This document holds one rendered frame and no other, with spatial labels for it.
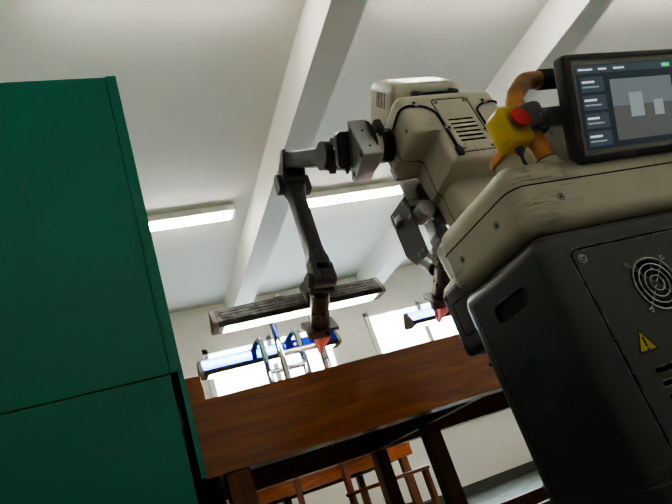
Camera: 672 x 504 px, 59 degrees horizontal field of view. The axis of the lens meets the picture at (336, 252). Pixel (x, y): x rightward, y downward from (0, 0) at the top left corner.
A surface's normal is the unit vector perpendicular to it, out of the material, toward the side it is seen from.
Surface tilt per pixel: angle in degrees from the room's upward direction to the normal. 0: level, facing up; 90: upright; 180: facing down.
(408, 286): 90
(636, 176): 90
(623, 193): 90
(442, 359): 90
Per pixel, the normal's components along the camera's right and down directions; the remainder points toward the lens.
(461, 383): 0.27, -0.45
